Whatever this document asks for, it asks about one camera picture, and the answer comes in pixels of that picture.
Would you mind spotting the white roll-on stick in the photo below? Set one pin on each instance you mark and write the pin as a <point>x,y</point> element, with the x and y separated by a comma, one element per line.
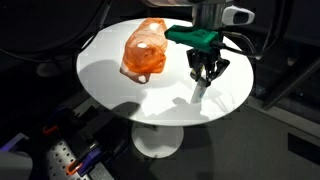
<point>198,95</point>

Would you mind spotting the small orange clamp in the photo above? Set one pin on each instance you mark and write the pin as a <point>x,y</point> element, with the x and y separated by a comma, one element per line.
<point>49,129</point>

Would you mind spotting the purple clamp with orange tip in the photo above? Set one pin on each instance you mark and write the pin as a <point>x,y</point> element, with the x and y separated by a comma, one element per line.
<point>85,161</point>

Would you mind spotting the grey rounded object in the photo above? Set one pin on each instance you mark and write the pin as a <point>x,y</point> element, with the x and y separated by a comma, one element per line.
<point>13,166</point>

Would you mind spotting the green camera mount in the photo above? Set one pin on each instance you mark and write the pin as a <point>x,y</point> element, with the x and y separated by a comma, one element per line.
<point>190,35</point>

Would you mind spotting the perforated metal board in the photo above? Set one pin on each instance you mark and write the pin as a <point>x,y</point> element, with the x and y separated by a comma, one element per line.
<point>61,156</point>

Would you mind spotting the orange plastic bag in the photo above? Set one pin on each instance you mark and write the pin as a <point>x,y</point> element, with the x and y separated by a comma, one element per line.
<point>145,53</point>

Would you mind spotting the dark diagonal beam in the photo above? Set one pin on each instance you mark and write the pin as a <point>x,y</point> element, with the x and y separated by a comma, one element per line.
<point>290,83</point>

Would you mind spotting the Franka robot arm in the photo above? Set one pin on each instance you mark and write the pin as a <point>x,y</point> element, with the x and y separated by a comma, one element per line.
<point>208,15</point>

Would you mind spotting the white round table pedestal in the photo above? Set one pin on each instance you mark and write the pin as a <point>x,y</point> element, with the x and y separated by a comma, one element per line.
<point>156,140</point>

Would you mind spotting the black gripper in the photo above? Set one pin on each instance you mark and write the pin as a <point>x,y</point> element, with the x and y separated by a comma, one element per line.
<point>203,56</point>

